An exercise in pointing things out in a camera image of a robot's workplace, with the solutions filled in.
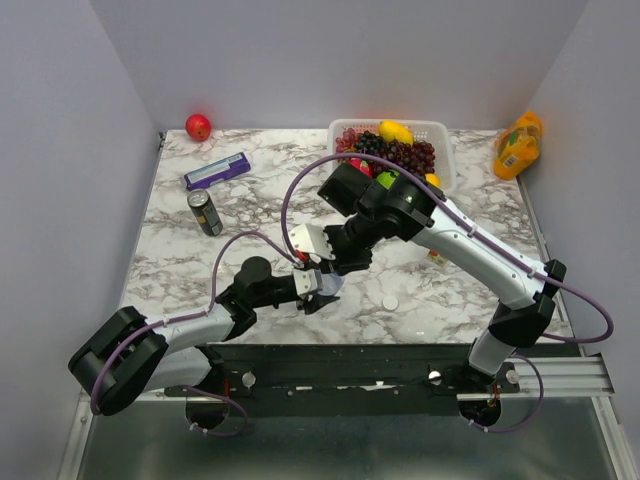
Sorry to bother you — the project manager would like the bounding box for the red dragon fruit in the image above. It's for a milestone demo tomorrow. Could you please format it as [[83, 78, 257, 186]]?
[[347, 158, 374, 178]]

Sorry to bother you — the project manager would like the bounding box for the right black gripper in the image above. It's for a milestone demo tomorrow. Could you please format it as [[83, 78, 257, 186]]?
[[310, 211, 381, 277]]

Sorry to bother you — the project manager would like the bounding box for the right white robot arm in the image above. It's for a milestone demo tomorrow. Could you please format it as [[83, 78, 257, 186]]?
[[318, 163, 566, 392]]

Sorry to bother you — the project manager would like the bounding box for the orange snack bag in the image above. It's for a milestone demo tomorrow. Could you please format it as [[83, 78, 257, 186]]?
[[493, 111, 543, 181]]

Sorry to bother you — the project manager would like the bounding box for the purple rectangular box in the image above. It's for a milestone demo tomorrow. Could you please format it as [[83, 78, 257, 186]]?
[[182, 152, 251, 191]]

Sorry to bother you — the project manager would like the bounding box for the aluminium rail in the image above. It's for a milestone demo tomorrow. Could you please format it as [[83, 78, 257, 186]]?
[[457, 354, 615, 401]]

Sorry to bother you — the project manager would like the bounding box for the yellow lemon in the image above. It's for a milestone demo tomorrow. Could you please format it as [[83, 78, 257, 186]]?
[[378, 120, 414, 145]]

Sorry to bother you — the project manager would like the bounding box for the red apple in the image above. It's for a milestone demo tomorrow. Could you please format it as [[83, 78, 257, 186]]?
[[185, 114, 212, 142]]

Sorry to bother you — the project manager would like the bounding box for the black drink can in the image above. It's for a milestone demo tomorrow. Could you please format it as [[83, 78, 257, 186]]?
[[187, 189, 223, 236]]

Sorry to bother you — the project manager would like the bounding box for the black grape bunch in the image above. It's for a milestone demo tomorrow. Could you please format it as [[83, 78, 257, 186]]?
[[354, 131, 387, 155]]

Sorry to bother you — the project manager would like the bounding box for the white plastic fruit basket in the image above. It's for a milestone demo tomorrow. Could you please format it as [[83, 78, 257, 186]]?
[[327, 118, 457, 194]]

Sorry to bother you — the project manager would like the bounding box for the green lime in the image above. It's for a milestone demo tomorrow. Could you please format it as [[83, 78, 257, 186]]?
[[376, 170, 399, 189]]

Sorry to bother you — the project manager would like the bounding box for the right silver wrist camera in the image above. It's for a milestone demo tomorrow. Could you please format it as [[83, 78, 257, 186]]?
[[288, 224, 335, 260]]

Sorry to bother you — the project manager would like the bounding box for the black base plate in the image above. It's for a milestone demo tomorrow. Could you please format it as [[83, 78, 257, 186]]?
[[190, 344, 520, 418]]

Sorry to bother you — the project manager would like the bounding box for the purple cable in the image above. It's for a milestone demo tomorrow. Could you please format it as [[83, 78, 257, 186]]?
[[89, 230, 306, 416], [280, 152, 615, 344]]

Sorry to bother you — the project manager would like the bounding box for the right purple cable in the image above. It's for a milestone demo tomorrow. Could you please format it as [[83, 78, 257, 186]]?
[[280, 152, 615, 344]]

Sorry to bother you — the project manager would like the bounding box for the dark red grape bunch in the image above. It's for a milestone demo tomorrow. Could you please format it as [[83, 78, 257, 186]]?
[[385, 141, 435, 176]]

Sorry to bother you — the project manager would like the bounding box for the white bottle cap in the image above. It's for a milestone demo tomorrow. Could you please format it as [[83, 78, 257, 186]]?
[[382, 296, 399, 311]]

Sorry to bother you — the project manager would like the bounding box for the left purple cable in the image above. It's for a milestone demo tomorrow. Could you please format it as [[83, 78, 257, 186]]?
[[89, 230, 306, 416]]

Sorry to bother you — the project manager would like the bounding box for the blue small water bottle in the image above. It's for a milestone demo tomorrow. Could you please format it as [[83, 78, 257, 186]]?
[[317, 273, 345, 297]]

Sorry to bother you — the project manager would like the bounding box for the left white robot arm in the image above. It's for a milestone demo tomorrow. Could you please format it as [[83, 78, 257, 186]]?
[[68, 256, 344, 416]]

